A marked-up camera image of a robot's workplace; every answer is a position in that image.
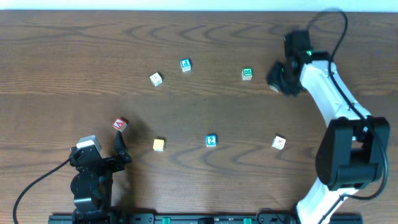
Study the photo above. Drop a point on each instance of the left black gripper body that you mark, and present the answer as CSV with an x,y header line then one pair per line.
x,y
104,161

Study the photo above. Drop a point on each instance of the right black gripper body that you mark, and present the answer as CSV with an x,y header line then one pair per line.
x,y
285,79

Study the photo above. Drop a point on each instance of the red letter A block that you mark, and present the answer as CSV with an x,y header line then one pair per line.
x,y
119,124

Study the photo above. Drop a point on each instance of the blue number 2 block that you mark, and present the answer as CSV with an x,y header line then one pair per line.
x,y
211,141

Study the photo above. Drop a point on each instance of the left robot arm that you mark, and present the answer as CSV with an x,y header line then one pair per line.
x,y
92,186

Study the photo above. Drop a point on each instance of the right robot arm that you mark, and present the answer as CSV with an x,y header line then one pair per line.
x,y
351,161

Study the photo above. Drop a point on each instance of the green letter R block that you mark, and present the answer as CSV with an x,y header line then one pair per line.
x,y
247,73

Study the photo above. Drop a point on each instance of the yellow wooden block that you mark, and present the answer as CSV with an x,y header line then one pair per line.
x,y
159,145

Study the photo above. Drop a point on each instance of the white block with red drawing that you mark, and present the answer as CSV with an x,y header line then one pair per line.
x,y
278,142

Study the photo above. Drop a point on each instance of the plain white wooden block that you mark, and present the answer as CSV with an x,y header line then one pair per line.
x,y
156,79

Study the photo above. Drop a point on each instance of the blue letter P block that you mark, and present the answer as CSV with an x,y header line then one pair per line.
x,y
185,65

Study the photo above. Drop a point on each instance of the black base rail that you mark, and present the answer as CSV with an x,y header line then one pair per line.
x,y
148,218

